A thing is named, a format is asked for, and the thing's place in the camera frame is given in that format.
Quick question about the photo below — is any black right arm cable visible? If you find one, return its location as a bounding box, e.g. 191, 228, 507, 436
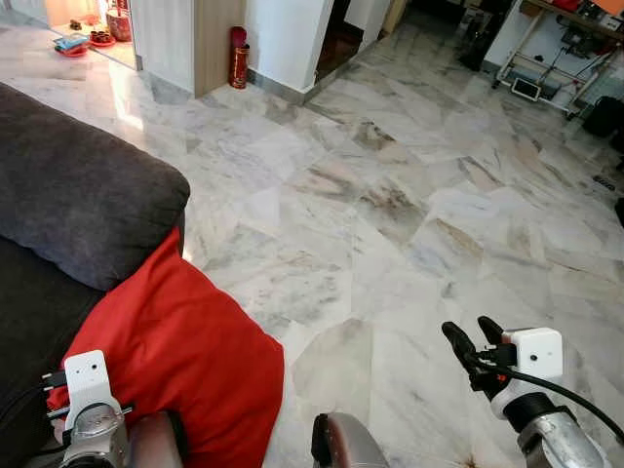
476, 363, 624, 445

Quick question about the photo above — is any red jar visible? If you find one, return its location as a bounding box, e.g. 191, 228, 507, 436
105, 0, 133, 42

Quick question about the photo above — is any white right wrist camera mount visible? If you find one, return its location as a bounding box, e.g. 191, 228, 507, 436
492, 329, 565, 420

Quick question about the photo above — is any metal trolley rack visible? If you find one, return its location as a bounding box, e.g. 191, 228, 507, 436
492, 0, 624, 118

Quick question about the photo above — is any wood panelled partition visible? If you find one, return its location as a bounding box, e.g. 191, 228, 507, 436
132, 0, 247, 97

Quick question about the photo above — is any red pillow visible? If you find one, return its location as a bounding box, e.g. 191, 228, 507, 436
47, 229, 286, 468

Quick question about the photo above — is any robot right leg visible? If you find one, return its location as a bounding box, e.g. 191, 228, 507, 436
312, 412, 391, 468

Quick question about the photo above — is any black bag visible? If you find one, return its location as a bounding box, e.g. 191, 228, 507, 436
583, 96, 624, 137

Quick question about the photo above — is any dark grey sofa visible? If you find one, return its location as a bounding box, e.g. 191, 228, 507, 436
0, 83, 191, 468

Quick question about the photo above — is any red fire extinguisher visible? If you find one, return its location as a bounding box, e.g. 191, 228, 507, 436
229, 26, 251, 90

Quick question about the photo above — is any red plate with items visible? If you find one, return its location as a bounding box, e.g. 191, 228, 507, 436
54, 34, 89, 58

